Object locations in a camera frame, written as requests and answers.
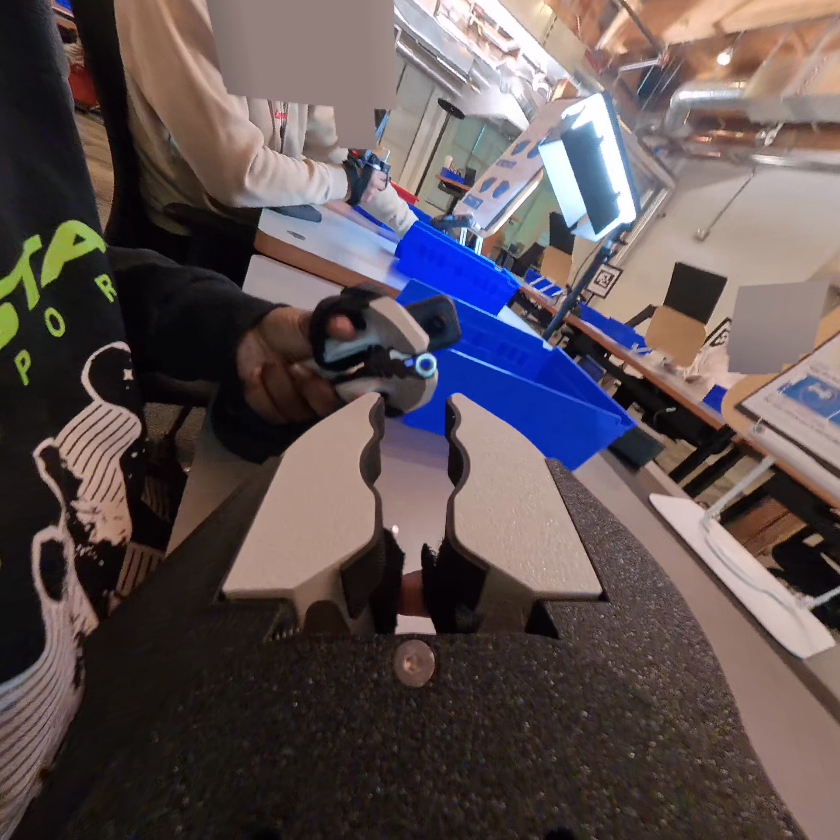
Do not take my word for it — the long wooden desk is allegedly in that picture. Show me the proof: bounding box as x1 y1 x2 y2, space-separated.
516 279 840 515

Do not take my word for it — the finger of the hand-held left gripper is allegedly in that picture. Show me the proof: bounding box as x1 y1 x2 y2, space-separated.
319 297 424 372
334 355 439 420

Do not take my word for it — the roll-up banner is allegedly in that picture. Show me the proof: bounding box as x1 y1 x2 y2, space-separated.
457 99 581 240

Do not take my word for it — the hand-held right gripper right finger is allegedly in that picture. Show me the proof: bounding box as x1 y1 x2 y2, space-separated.
427 392 607 628

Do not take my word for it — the person's left hand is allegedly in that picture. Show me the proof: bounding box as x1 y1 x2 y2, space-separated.
235 301 358 426

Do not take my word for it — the black floor lamp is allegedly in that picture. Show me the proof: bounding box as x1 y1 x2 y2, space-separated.
434 99 468 211

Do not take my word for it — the white sign stand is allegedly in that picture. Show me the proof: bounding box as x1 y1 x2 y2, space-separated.
649 453 840 660

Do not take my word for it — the blue plastic bin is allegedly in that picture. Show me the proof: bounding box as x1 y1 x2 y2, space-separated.
392 279 636 472
394 217 523 317
523 268 647 351

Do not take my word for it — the black monitor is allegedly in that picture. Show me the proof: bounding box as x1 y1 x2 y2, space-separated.
666 262 731 326

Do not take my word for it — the person's left forearm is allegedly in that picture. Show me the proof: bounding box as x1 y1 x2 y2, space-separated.
109 245 284 424

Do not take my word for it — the studio light on stand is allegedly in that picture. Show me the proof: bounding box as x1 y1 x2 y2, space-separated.
537 91 645 345

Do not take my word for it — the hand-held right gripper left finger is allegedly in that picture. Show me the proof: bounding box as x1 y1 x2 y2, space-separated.
221 392 401 628

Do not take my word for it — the black printed shirt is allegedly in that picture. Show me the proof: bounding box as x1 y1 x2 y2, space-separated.
0 0 174 840

